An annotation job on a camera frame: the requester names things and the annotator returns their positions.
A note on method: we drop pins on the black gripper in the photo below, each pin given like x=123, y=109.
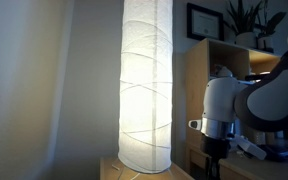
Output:
x=216, y=149

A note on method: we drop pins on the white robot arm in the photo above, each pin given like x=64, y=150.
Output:
x=262, y=106

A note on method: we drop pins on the tall white paper lamp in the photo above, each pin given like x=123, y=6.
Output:
x=146, y=82

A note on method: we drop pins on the wooden desk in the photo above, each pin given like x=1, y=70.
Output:
x=235, y=167

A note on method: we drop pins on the wooden shelf unit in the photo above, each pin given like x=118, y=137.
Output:
x=201, y=60

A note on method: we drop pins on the potted green plant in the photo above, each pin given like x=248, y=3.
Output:
x=252, y=27

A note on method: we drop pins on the black framed certificate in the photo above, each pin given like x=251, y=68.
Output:
x=204, y=23

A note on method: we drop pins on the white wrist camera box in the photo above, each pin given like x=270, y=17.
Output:
x=249, y=147

